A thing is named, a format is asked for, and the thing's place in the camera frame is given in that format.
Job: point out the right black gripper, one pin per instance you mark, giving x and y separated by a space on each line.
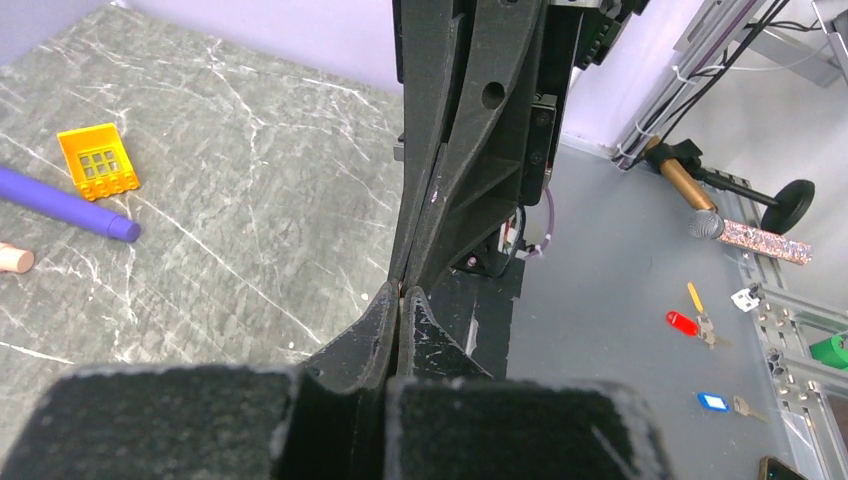
470 72

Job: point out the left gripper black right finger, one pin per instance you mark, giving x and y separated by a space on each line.
445 418

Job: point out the black round stand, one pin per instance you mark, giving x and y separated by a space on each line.
783 210

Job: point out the yellow key tag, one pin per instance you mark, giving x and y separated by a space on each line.
695 298

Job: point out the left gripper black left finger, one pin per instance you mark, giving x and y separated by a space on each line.
322 419

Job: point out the green plastic part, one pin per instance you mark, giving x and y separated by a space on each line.
831 352

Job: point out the yellow grid brick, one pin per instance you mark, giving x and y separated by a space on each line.
97 161

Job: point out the aluminium frame rail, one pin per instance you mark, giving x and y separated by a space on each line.
714 39

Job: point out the black smartphone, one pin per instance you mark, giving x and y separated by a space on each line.
772 468

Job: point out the purple toy microphone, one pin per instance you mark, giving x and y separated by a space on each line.
27 192

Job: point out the gold microphone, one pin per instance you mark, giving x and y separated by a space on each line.
676 163

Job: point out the glitter microphone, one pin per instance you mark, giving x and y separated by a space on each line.
708 224

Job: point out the red key tag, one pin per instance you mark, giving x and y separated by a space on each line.
682 324

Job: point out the pink toy microphone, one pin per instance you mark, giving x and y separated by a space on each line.
15 260

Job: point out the blue key tag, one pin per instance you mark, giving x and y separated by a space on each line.
713 402

